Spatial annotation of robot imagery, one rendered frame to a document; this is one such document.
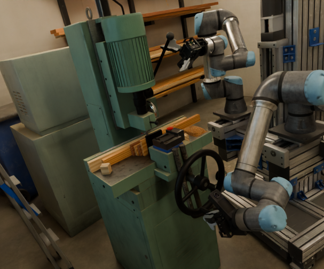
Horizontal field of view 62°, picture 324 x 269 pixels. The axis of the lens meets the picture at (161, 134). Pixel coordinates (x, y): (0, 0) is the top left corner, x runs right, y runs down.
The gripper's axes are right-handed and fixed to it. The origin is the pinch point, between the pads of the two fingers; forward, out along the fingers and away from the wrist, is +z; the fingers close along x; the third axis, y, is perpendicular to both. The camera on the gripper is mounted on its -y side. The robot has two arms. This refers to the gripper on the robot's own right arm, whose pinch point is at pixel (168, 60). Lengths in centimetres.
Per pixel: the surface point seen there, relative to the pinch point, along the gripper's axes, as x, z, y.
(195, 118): 19.8, -20.3, -32.2
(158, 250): 66, 30, -54
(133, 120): 8.6, 15.7, -28.2
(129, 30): -12.5, 15.1, 8.4
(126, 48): -8.7, 17.7, 3.0
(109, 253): 54, 34, -132
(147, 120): 14.1, 13.7, -21.2
